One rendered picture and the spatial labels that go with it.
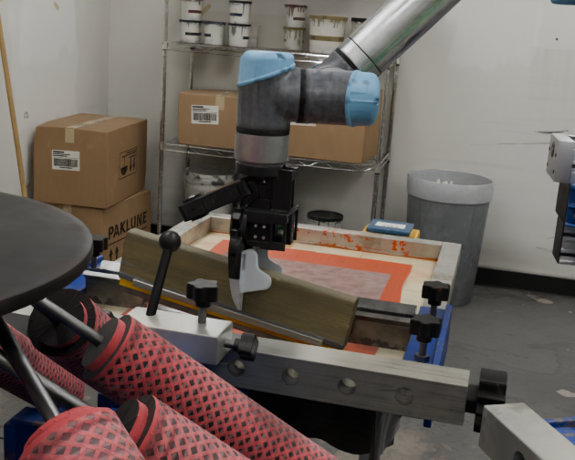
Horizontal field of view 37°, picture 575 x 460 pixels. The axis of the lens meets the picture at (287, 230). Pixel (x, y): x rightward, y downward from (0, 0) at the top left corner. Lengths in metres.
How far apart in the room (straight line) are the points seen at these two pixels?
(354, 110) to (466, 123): 3.74
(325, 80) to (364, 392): 0.42
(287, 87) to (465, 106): 3.76
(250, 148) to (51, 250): 0.74
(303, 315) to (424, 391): 0.28
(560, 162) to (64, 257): 1.57
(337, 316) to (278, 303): 0.09
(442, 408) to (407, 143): 3.98
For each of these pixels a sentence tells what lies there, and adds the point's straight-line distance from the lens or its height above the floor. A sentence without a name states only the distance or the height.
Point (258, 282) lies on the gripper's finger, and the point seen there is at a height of 1.07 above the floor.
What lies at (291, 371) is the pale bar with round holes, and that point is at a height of 1.01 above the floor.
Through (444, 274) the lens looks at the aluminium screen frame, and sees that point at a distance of 1.61.
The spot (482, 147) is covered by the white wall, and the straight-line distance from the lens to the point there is 4.91.
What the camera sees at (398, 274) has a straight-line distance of 1.71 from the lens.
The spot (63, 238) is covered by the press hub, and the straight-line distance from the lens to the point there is 0.48.
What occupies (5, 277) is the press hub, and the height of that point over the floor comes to 1.31.
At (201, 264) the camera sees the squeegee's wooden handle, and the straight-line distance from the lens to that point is 1.26.
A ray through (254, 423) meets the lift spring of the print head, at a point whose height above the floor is 1.16.
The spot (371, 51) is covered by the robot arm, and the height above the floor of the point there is 1.39.
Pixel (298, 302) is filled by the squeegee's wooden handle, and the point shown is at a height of 1.04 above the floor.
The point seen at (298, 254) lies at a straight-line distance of 1.78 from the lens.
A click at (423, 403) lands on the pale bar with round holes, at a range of 1.02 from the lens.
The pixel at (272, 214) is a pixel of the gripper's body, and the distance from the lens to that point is 1.18.
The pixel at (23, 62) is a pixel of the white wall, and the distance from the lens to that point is 4.57.
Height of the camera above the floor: 1.43
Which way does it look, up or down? 14 degrees down
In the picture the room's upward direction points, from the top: 4 degrees clockwise
